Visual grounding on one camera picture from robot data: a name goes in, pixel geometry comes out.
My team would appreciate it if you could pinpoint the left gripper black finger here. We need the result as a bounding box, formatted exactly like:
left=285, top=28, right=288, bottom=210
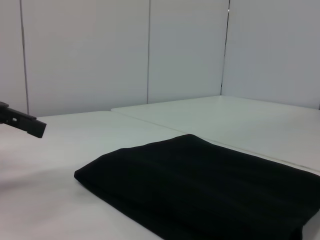
left=6, top=107, right=48, bottom=139

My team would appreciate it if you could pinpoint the black shirt with FREE print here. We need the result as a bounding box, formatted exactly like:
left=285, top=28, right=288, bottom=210
left=73, top=133, right=320, bottom=240

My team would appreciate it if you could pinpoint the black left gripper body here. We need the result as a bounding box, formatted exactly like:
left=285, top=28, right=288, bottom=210
left=0, top=101, right=11, bottom=125

